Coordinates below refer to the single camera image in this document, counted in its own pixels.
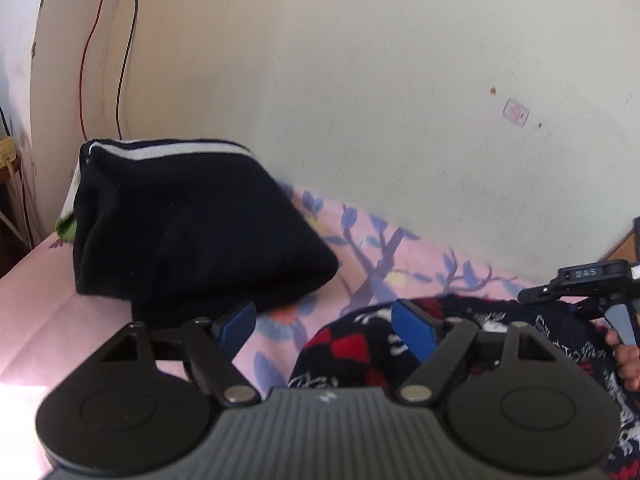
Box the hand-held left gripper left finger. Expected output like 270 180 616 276
100 301 262 407

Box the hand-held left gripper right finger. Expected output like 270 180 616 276
391 298 559 407

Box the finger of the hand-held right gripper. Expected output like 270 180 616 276
517 284 562 305

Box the navy patterned sweater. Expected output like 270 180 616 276
289 294 640 480

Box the person's right hand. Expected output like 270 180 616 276
604 327 640 397

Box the brown headboard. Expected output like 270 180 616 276
599 229 640 262

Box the folded navy white-striped garment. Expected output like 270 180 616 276
72 137 341 333

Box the pink floral bedsheet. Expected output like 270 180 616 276
0 182 531 480

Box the green cloth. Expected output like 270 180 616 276
54 210 78 242

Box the wooden side table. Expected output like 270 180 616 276
0 135 35 277

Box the small wall sticker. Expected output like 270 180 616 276
503 98 530 128

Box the black wall cable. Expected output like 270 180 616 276
115 0 138 140

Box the red wall cable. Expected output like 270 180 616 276
80 0 119 142

